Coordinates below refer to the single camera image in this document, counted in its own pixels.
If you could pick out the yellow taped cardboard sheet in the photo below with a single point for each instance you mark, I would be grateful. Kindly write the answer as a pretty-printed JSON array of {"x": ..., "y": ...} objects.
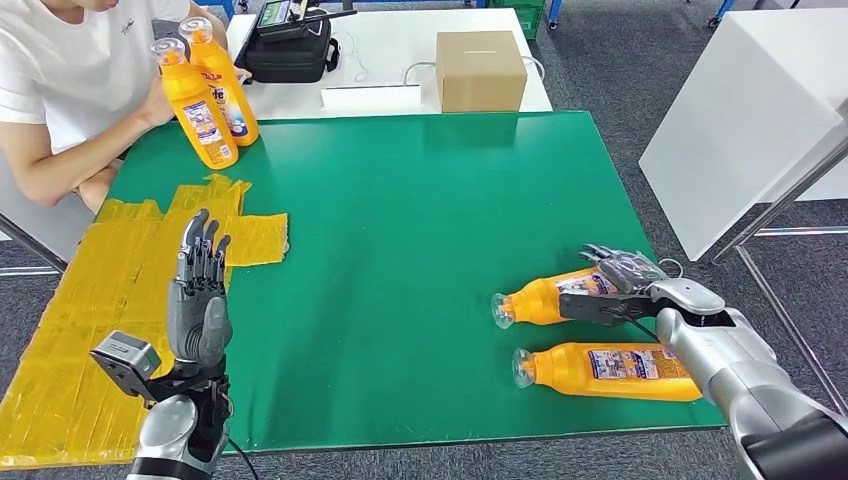
[{"x": 79, "y": 331}]

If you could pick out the blue cart leg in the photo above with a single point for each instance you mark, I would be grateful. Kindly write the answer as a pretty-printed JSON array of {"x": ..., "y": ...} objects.
[
  {"x": 722, "y": 10},
  {"x": 554, "y": 10}
]

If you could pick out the green table mat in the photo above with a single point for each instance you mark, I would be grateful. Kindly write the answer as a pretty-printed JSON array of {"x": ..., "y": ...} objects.
[{"x": 397, "y": 199}]

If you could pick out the metal table leg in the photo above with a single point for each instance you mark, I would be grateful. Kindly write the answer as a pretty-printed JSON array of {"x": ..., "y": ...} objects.
[{"x": 30, "y": 245}]

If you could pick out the orange detergent bottle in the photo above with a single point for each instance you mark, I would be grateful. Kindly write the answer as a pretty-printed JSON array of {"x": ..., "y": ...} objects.
[
  {"x": 563, "y": 374},
  {"x": 536, "y": 301},
  {"x": 212, "y": 60},
  {"x": 199, "y": 126}
]

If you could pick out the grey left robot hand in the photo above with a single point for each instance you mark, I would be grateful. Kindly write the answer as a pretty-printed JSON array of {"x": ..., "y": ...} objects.
[{"x": 199, "y": 311}]

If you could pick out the person's left hand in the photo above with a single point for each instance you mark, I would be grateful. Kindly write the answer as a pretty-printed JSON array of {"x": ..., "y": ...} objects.
[{"x": 243, "y": 75}]

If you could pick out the person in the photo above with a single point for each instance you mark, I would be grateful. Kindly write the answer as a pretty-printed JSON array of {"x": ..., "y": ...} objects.
[{"x": 66, "y": 73}]

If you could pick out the black remote controller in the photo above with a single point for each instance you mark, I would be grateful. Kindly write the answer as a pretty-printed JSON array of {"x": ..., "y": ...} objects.
[{"x": 278, "y": 12}]

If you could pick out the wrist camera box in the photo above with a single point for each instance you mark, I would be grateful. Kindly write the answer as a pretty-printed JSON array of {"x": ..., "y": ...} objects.
[
  {"x": 126, "y": 358},
  {"x": 590, "y": 308}
]

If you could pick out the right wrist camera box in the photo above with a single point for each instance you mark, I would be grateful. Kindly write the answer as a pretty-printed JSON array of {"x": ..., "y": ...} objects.
[{"x": 590, "y": 308}]

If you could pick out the person's right hand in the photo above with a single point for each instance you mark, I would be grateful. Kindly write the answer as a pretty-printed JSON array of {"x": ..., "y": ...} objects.
[{"x": 157, "y": 106}]

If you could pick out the black carry bag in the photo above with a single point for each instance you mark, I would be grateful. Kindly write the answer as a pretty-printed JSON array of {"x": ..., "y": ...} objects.
[{"x": 288, "y": 60}]

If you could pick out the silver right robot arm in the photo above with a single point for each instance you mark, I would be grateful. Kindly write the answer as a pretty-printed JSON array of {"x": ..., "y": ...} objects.
[{"x": 742, "y": 371}]

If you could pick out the brown cardboard box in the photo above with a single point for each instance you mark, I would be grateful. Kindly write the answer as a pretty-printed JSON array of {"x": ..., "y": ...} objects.
[{"x": 480, "y": 73}]

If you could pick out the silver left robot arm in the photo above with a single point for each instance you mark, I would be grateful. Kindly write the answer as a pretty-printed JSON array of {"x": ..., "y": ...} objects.
[{"x": 166, "y": 430}]

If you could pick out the green plastic crate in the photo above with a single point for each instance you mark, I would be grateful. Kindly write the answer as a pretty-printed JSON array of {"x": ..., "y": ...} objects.
[{"x": 526, "y": 16}]

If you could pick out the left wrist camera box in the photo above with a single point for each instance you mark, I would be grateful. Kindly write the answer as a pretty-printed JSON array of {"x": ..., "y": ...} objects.
[{"x": 126, "y": 358}]

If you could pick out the blue cart frame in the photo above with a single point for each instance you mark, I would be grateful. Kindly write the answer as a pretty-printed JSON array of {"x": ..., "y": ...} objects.
[{"x": 218, "y": 6}]

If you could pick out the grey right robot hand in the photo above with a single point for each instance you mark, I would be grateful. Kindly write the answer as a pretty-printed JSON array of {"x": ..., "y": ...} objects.
[{"x": 629, "y": 272}]

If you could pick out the white power strip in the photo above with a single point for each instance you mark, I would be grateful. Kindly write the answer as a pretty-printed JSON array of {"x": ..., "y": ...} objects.
[{"x": 371, "y": 97}]

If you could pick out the metal stand frame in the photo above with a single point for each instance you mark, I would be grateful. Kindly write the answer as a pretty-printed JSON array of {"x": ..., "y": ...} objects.
[{"x": 782, "y": 316}]

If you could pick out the white side table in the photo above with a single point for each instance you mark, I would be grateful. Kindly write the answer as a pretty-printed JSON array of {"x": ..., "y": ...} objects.
[
  {"x": 742, "y": 119},
  {"x": 33, "y": 218}
]

